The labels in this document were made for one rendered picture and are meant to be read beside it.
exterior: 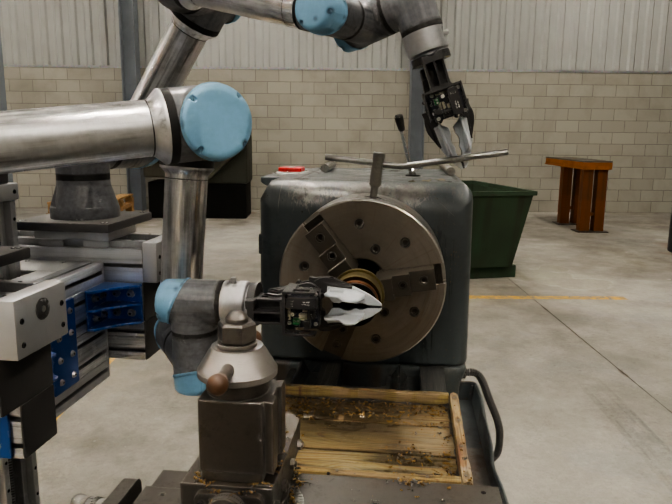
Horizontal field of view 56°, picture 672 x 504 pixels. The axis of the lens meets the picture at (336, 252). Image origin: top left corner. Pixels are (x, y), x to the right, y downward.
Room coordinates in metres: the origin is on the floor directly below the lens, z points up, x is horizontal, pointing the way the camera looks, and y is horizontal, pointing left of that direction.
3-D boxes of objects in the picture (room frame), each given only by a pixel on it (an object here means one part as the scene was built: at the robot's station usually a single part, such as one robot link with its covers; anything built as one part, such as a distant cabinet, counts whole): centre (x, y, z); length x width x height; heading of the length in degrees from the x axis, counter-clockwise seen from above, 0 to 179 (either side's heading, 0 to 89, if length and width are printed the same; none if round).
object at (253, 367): (0.60, 0.10, 1.13); 0.08 x 0.08 x 0.03
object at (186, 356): (1.04, 0.24, 0.98); 0.11 x 0.08 x 0.11; 27
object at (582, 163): (9.70, -3.61, 0.50); 1.61 x 0.44 x 1.00; 1
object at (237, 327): (0.60, 0.10, 1.17); 0.04 x 0.04 x 0.03
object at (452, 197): (1.61, -0.08, 1.06); 0.59 x 0.48 x 0.39; 173
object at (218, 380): (0.55, 0.10, 1.13); 0.04 x 0.02 x 0.02; 173
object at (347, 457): (0.94, -0.02, 0.89); 0.36 x 0.30 x 0.04; 83
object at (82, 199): (1.46, 0.58, 1.21); 0.15 x 0.15 x 0.10
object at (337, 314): (0.99, -0.03, 1.06); 0.09 x 0.06 x 0.03; 83
